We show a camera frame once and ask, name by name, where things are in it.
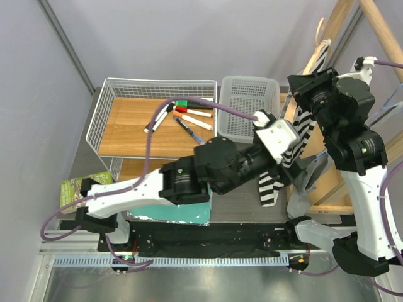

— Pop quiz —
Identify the wooden clothes rack frame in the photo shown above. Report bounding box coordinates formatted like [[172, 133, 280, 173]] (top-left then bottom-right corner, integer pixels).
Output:
[[297, 0, 403, 205]]

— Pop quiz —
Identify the grey garment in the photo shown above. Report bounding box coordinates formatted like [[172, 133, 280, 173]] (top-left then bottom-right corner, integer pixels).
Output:
[[287, 152, 329, 219]]

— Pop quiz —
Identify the green cap marker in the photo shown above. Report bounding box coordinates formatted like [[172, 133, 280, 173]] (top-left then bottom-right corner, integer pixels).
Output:
[[173, 99, 213, 110]]

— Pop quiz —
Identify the white wire basket shelf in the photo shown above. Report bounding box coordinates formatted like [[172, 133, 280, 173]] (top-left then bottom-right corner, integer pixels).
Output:
[[86, 77, 217, 181]]

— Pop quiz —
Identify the blue wire hanger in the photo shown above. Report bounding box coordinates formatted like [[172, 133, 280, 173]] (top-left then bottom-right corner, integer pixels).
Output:
[[307, 83, 403, 161]]

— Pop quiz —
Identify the blue pen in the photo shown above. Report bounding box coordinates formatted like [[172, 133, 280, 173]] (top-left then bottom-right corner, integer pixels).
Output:
[[173, 116, 205, 145]]

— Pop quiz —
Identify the orange cap marker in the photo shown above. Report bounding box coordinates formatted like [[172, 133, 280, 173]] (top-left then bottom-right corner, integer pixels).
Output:
[[173, 111, 213, 131]]

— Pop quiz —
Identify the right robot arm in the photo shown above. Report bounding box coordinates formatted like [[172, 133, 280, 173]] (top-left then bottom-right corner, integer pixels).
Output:
[[284, 68, 402, 277]]

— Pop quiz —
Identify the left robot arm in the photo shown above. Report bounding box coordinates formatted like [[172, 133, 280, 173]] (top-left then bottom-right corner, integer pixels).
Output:
[[75, 136, 301, 251]]

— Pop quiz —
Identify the teal cutting board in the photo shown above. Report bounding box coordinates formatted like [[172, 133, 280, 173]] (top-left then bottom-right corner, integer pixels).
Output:
[[122, 200, 211, 225]]

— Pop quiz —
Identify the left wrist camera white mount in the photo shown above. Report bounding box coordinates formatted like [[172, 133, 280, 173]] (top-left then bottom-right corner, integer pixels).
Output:
[[253, 111, 300, 164]]

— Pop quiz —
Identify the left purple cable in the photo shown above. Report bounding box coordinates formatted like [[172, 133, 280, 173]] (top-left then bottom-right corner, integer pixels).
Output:
[[40, 97, 262, 273]]

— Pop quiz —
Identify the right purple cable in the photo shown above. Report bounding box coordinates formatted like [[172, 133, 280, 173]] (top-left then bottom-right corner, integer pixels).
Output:
[[298, 59, 403, 296]]

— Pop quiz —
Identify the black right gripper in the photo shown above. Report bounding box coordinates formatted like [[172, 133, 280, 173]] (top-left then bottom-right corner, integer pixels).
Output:
[[289, 67, 341, 138]]

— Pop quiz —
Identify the white plastic basket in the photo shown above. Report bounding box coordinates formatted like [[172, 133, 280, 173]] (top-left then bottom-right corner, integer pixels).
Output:
[[216, 75, 281, 144]]

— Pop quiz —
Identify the black white striped tank top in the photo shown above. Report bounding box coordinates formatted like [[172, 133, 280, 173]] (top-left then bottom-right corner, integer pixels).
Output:
[[257, 39, 333, 208]]

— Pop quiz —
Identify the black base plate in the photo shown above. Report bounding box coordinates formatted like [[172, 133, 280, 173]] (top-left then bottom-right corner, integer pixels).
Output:
[[113, 221, 320, 259]]

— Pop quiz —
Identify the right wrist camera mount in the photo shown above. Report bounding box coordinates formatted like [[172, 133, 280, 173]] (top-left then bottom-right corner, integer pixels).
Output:
[[337, 56, 378, 85]]

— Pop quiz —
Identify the red cap marker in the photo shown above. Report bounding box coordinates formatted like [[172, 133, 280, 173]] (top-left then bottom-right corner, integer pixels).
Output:
[[174, 106, 213, 118]]

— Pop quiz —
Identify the purple cable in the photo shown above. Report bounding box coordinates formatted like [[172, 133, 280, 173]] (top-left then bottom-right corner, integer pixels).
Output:
[[40, 97, 262, 273], [298, 59, 403, 296]]

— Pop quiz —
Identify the wooden rack base tray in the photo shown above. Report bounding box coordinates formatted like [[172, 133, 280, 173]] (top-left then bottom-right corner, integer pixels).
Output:
[[302, 126, 353, 215]]

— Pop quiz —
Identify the green paperback book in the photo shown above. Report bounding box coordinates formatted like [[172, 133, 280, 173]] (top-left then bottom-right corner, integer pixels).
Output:
[[59, 171, 113, 208]]

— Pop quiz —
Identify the black white marker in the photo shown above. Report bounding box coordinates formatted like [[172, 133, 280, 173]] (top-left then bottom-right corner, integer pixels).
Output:
[[144, 103, 174, 133]]

